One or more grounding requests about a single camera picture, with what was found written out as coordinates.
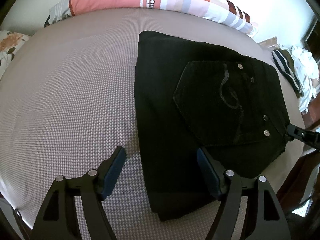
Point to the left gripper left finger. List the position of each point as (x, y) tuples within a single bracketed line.
[(57, 218)]

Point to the floral white pillow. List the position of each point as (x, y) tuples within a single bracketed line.
[(11, 43)]

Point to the pink patchwork long pillow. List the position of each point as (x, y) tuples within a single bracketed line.
[(219, 11)]

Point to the grey textured bed cover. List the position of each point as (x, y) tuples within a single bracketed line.
[(67, 102)]

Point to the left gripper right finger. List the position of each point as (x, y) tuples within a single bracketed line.
[(264, 217)]

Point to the striped dark green garment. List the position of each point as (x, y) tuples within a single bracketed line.
[(285, 64)]

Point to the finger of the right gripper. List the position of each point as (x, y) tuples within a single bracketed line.
[(309, 138)]

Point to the black pants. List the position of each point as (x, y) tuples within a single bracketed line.
[(192, 96)]

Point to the white crumpled cloth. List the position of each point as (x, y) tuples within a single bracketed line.
[(306, 70)]

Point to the brown cardboard box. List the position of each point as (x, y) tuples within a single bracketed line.
[(269, 43)]

